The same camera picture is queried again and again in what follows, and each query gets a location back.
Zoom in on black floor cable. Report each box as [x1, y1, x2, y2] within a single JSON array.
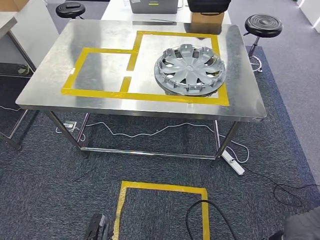
[[243, 165, 320, 208]]

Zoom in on grey plastic wheel hubcap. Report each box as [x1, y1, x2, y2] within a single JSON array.
[[153, 43, 227, 98]]

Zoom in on white power strip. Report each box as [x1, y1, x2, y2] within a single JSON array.
[[221, 149, 246, 176], [62, 121, 78, 133]]

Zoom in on grey laptop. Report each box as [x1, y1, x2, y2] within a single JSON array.
[[129, 0, 179, 15]]

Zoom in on white power cable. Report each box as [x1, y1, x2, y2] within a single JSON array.
[[78, 121, 250, 165]]

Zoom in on yellow floor tape frame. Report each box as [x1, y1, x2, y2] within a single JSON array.
[[112, 180, 211, 240]]

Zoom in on thin black stick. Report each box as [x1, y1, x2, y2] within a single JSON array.
[[149, 18, 177, 24]]

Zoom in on steel workbench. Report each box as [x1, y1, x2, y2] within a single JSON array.
[[15, 19, 267, 161]]

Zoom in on black robot left foot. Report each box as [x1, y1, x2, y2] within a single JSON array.
[[83, 213, 115, 240]]

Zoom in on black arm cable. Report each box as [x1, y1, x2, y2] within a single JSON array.
[[185, 199, 238, 240]]

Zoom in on black round stool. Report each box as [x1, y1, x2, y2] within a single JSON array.
[[55, 1, 86, 20], [243, 13, 284, 74]]

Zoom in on black carry bag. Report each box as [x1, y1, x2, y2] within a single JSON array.
[[186, 0, 232, 14]]

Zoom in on tan floor object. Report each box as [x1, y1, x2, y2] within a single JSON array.
[[17, 63, 31, 76]]

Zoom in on large yellow tape frame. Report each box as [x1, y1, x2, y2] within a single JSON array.
[[119, 30, 230, 107]]

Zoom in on white desk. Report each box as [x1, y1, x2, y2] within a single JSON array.
[[101, 0, 232, 26], [0, 0, 60, 69]]

